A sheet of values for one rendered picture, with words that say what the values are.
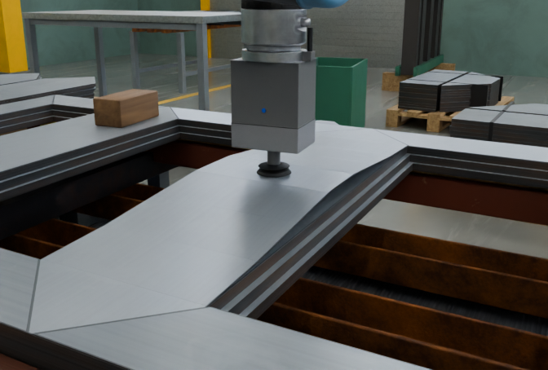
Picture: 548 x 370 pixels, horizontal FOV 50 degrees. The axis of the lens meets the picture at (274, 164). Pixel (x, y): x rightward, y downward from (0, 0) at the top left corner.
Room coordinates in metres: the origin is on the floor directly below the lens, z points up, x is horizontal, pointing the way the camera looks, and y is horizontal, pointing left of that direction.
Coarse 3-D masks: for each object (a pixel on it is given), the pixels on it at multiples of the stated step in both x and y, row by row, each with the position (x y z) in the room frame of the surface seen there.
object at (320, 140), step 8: (320, 136) 0.96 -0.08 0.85; (328, 136) 0.96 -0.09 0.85; (312, 144) 0.89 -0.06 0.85; (320, 144) 0.90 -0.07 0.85; (328, 144) 0.90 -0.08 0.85; (336, 144) 0.90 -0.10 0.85; (344, 144) 0.90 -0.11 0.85; (352, 144) 0.90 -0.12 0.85; (360, 144) 0.90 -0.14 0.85; (368, 144) 0.90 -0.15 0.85; (376, 144) 0.91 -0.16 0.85; (384, 144) 0.91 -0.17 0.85; (392, 144) 0.91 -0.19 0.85; (376, 152) 0.85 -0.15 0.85; (384, 152) 0.85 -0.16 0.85; (392, 152) 0.85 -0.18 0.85
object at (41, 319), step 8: (32, 304) 0.41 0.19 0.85; (32, 312) 0.40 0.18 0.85; (40, 312) 0.40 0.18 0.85; (48, 312) 0.40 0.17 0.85; (56, 312) 0.40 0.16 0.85; (32, 320) 0.39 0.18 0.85; (40, 320) 0.39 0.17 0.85; (48, 320) 0.39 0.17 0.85; (56, 320) 0.39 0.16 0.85; (64, 320) 0.39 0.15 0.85; (72, 320) 0.39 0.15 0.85; (80, 320) 0.39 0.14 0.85; (32, 328) 0.37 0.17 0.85; (40, 328) 0.37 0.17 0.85; (48, 328) 0.37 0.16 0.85; (56, 328) 0.37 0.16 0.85; (64, 328) 0.37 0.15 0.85
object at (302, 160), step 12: (240, 156) 0.77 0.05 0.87; (252, 156) 0.77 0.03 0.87; (264, 156) 0.78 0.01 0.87; (288, 156) 0.78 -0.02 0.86; (300, 156) 0.79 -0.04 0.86; (312, 156) 0.79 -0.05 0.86; (324, 156) 0.80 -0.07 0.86; (324, 168) 0.72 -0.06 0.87; (336, 168) 0.72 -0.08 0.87; (348, 168) 0.72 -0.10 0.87; (360, 168) 0.73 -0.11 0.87
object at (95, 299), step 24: (48, 264) 0.48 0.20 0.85; (48, 288) 0.44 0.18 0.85; (72, 288) 0.44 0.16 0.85; (96, 288) 0.44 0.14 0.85; (120, 288) 0.44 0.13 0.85; (72, 312) 0.40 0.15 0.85; (96, 312) 0.40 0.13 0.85; (120, 312) 0.40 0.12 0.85; (144, 312) 0.40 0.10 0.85; (168, 312) 0.40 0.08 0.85
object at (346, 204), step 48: (96, 144) 0.92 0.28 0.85; (144, 144) 1.00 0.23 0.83; (0, 192) 0.74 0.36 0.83; (336, 192) 0.68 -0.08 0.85; (384, 192) 0.76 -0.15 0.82; (288, 240) 0.53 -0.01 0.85; (336, 240) 0.60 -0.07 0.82; (0, 288) 0.44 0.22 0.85; (240, 288) 0.45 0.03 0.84; (288, 288) 0.50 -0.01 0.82; (0, 336) 0.39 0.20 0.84
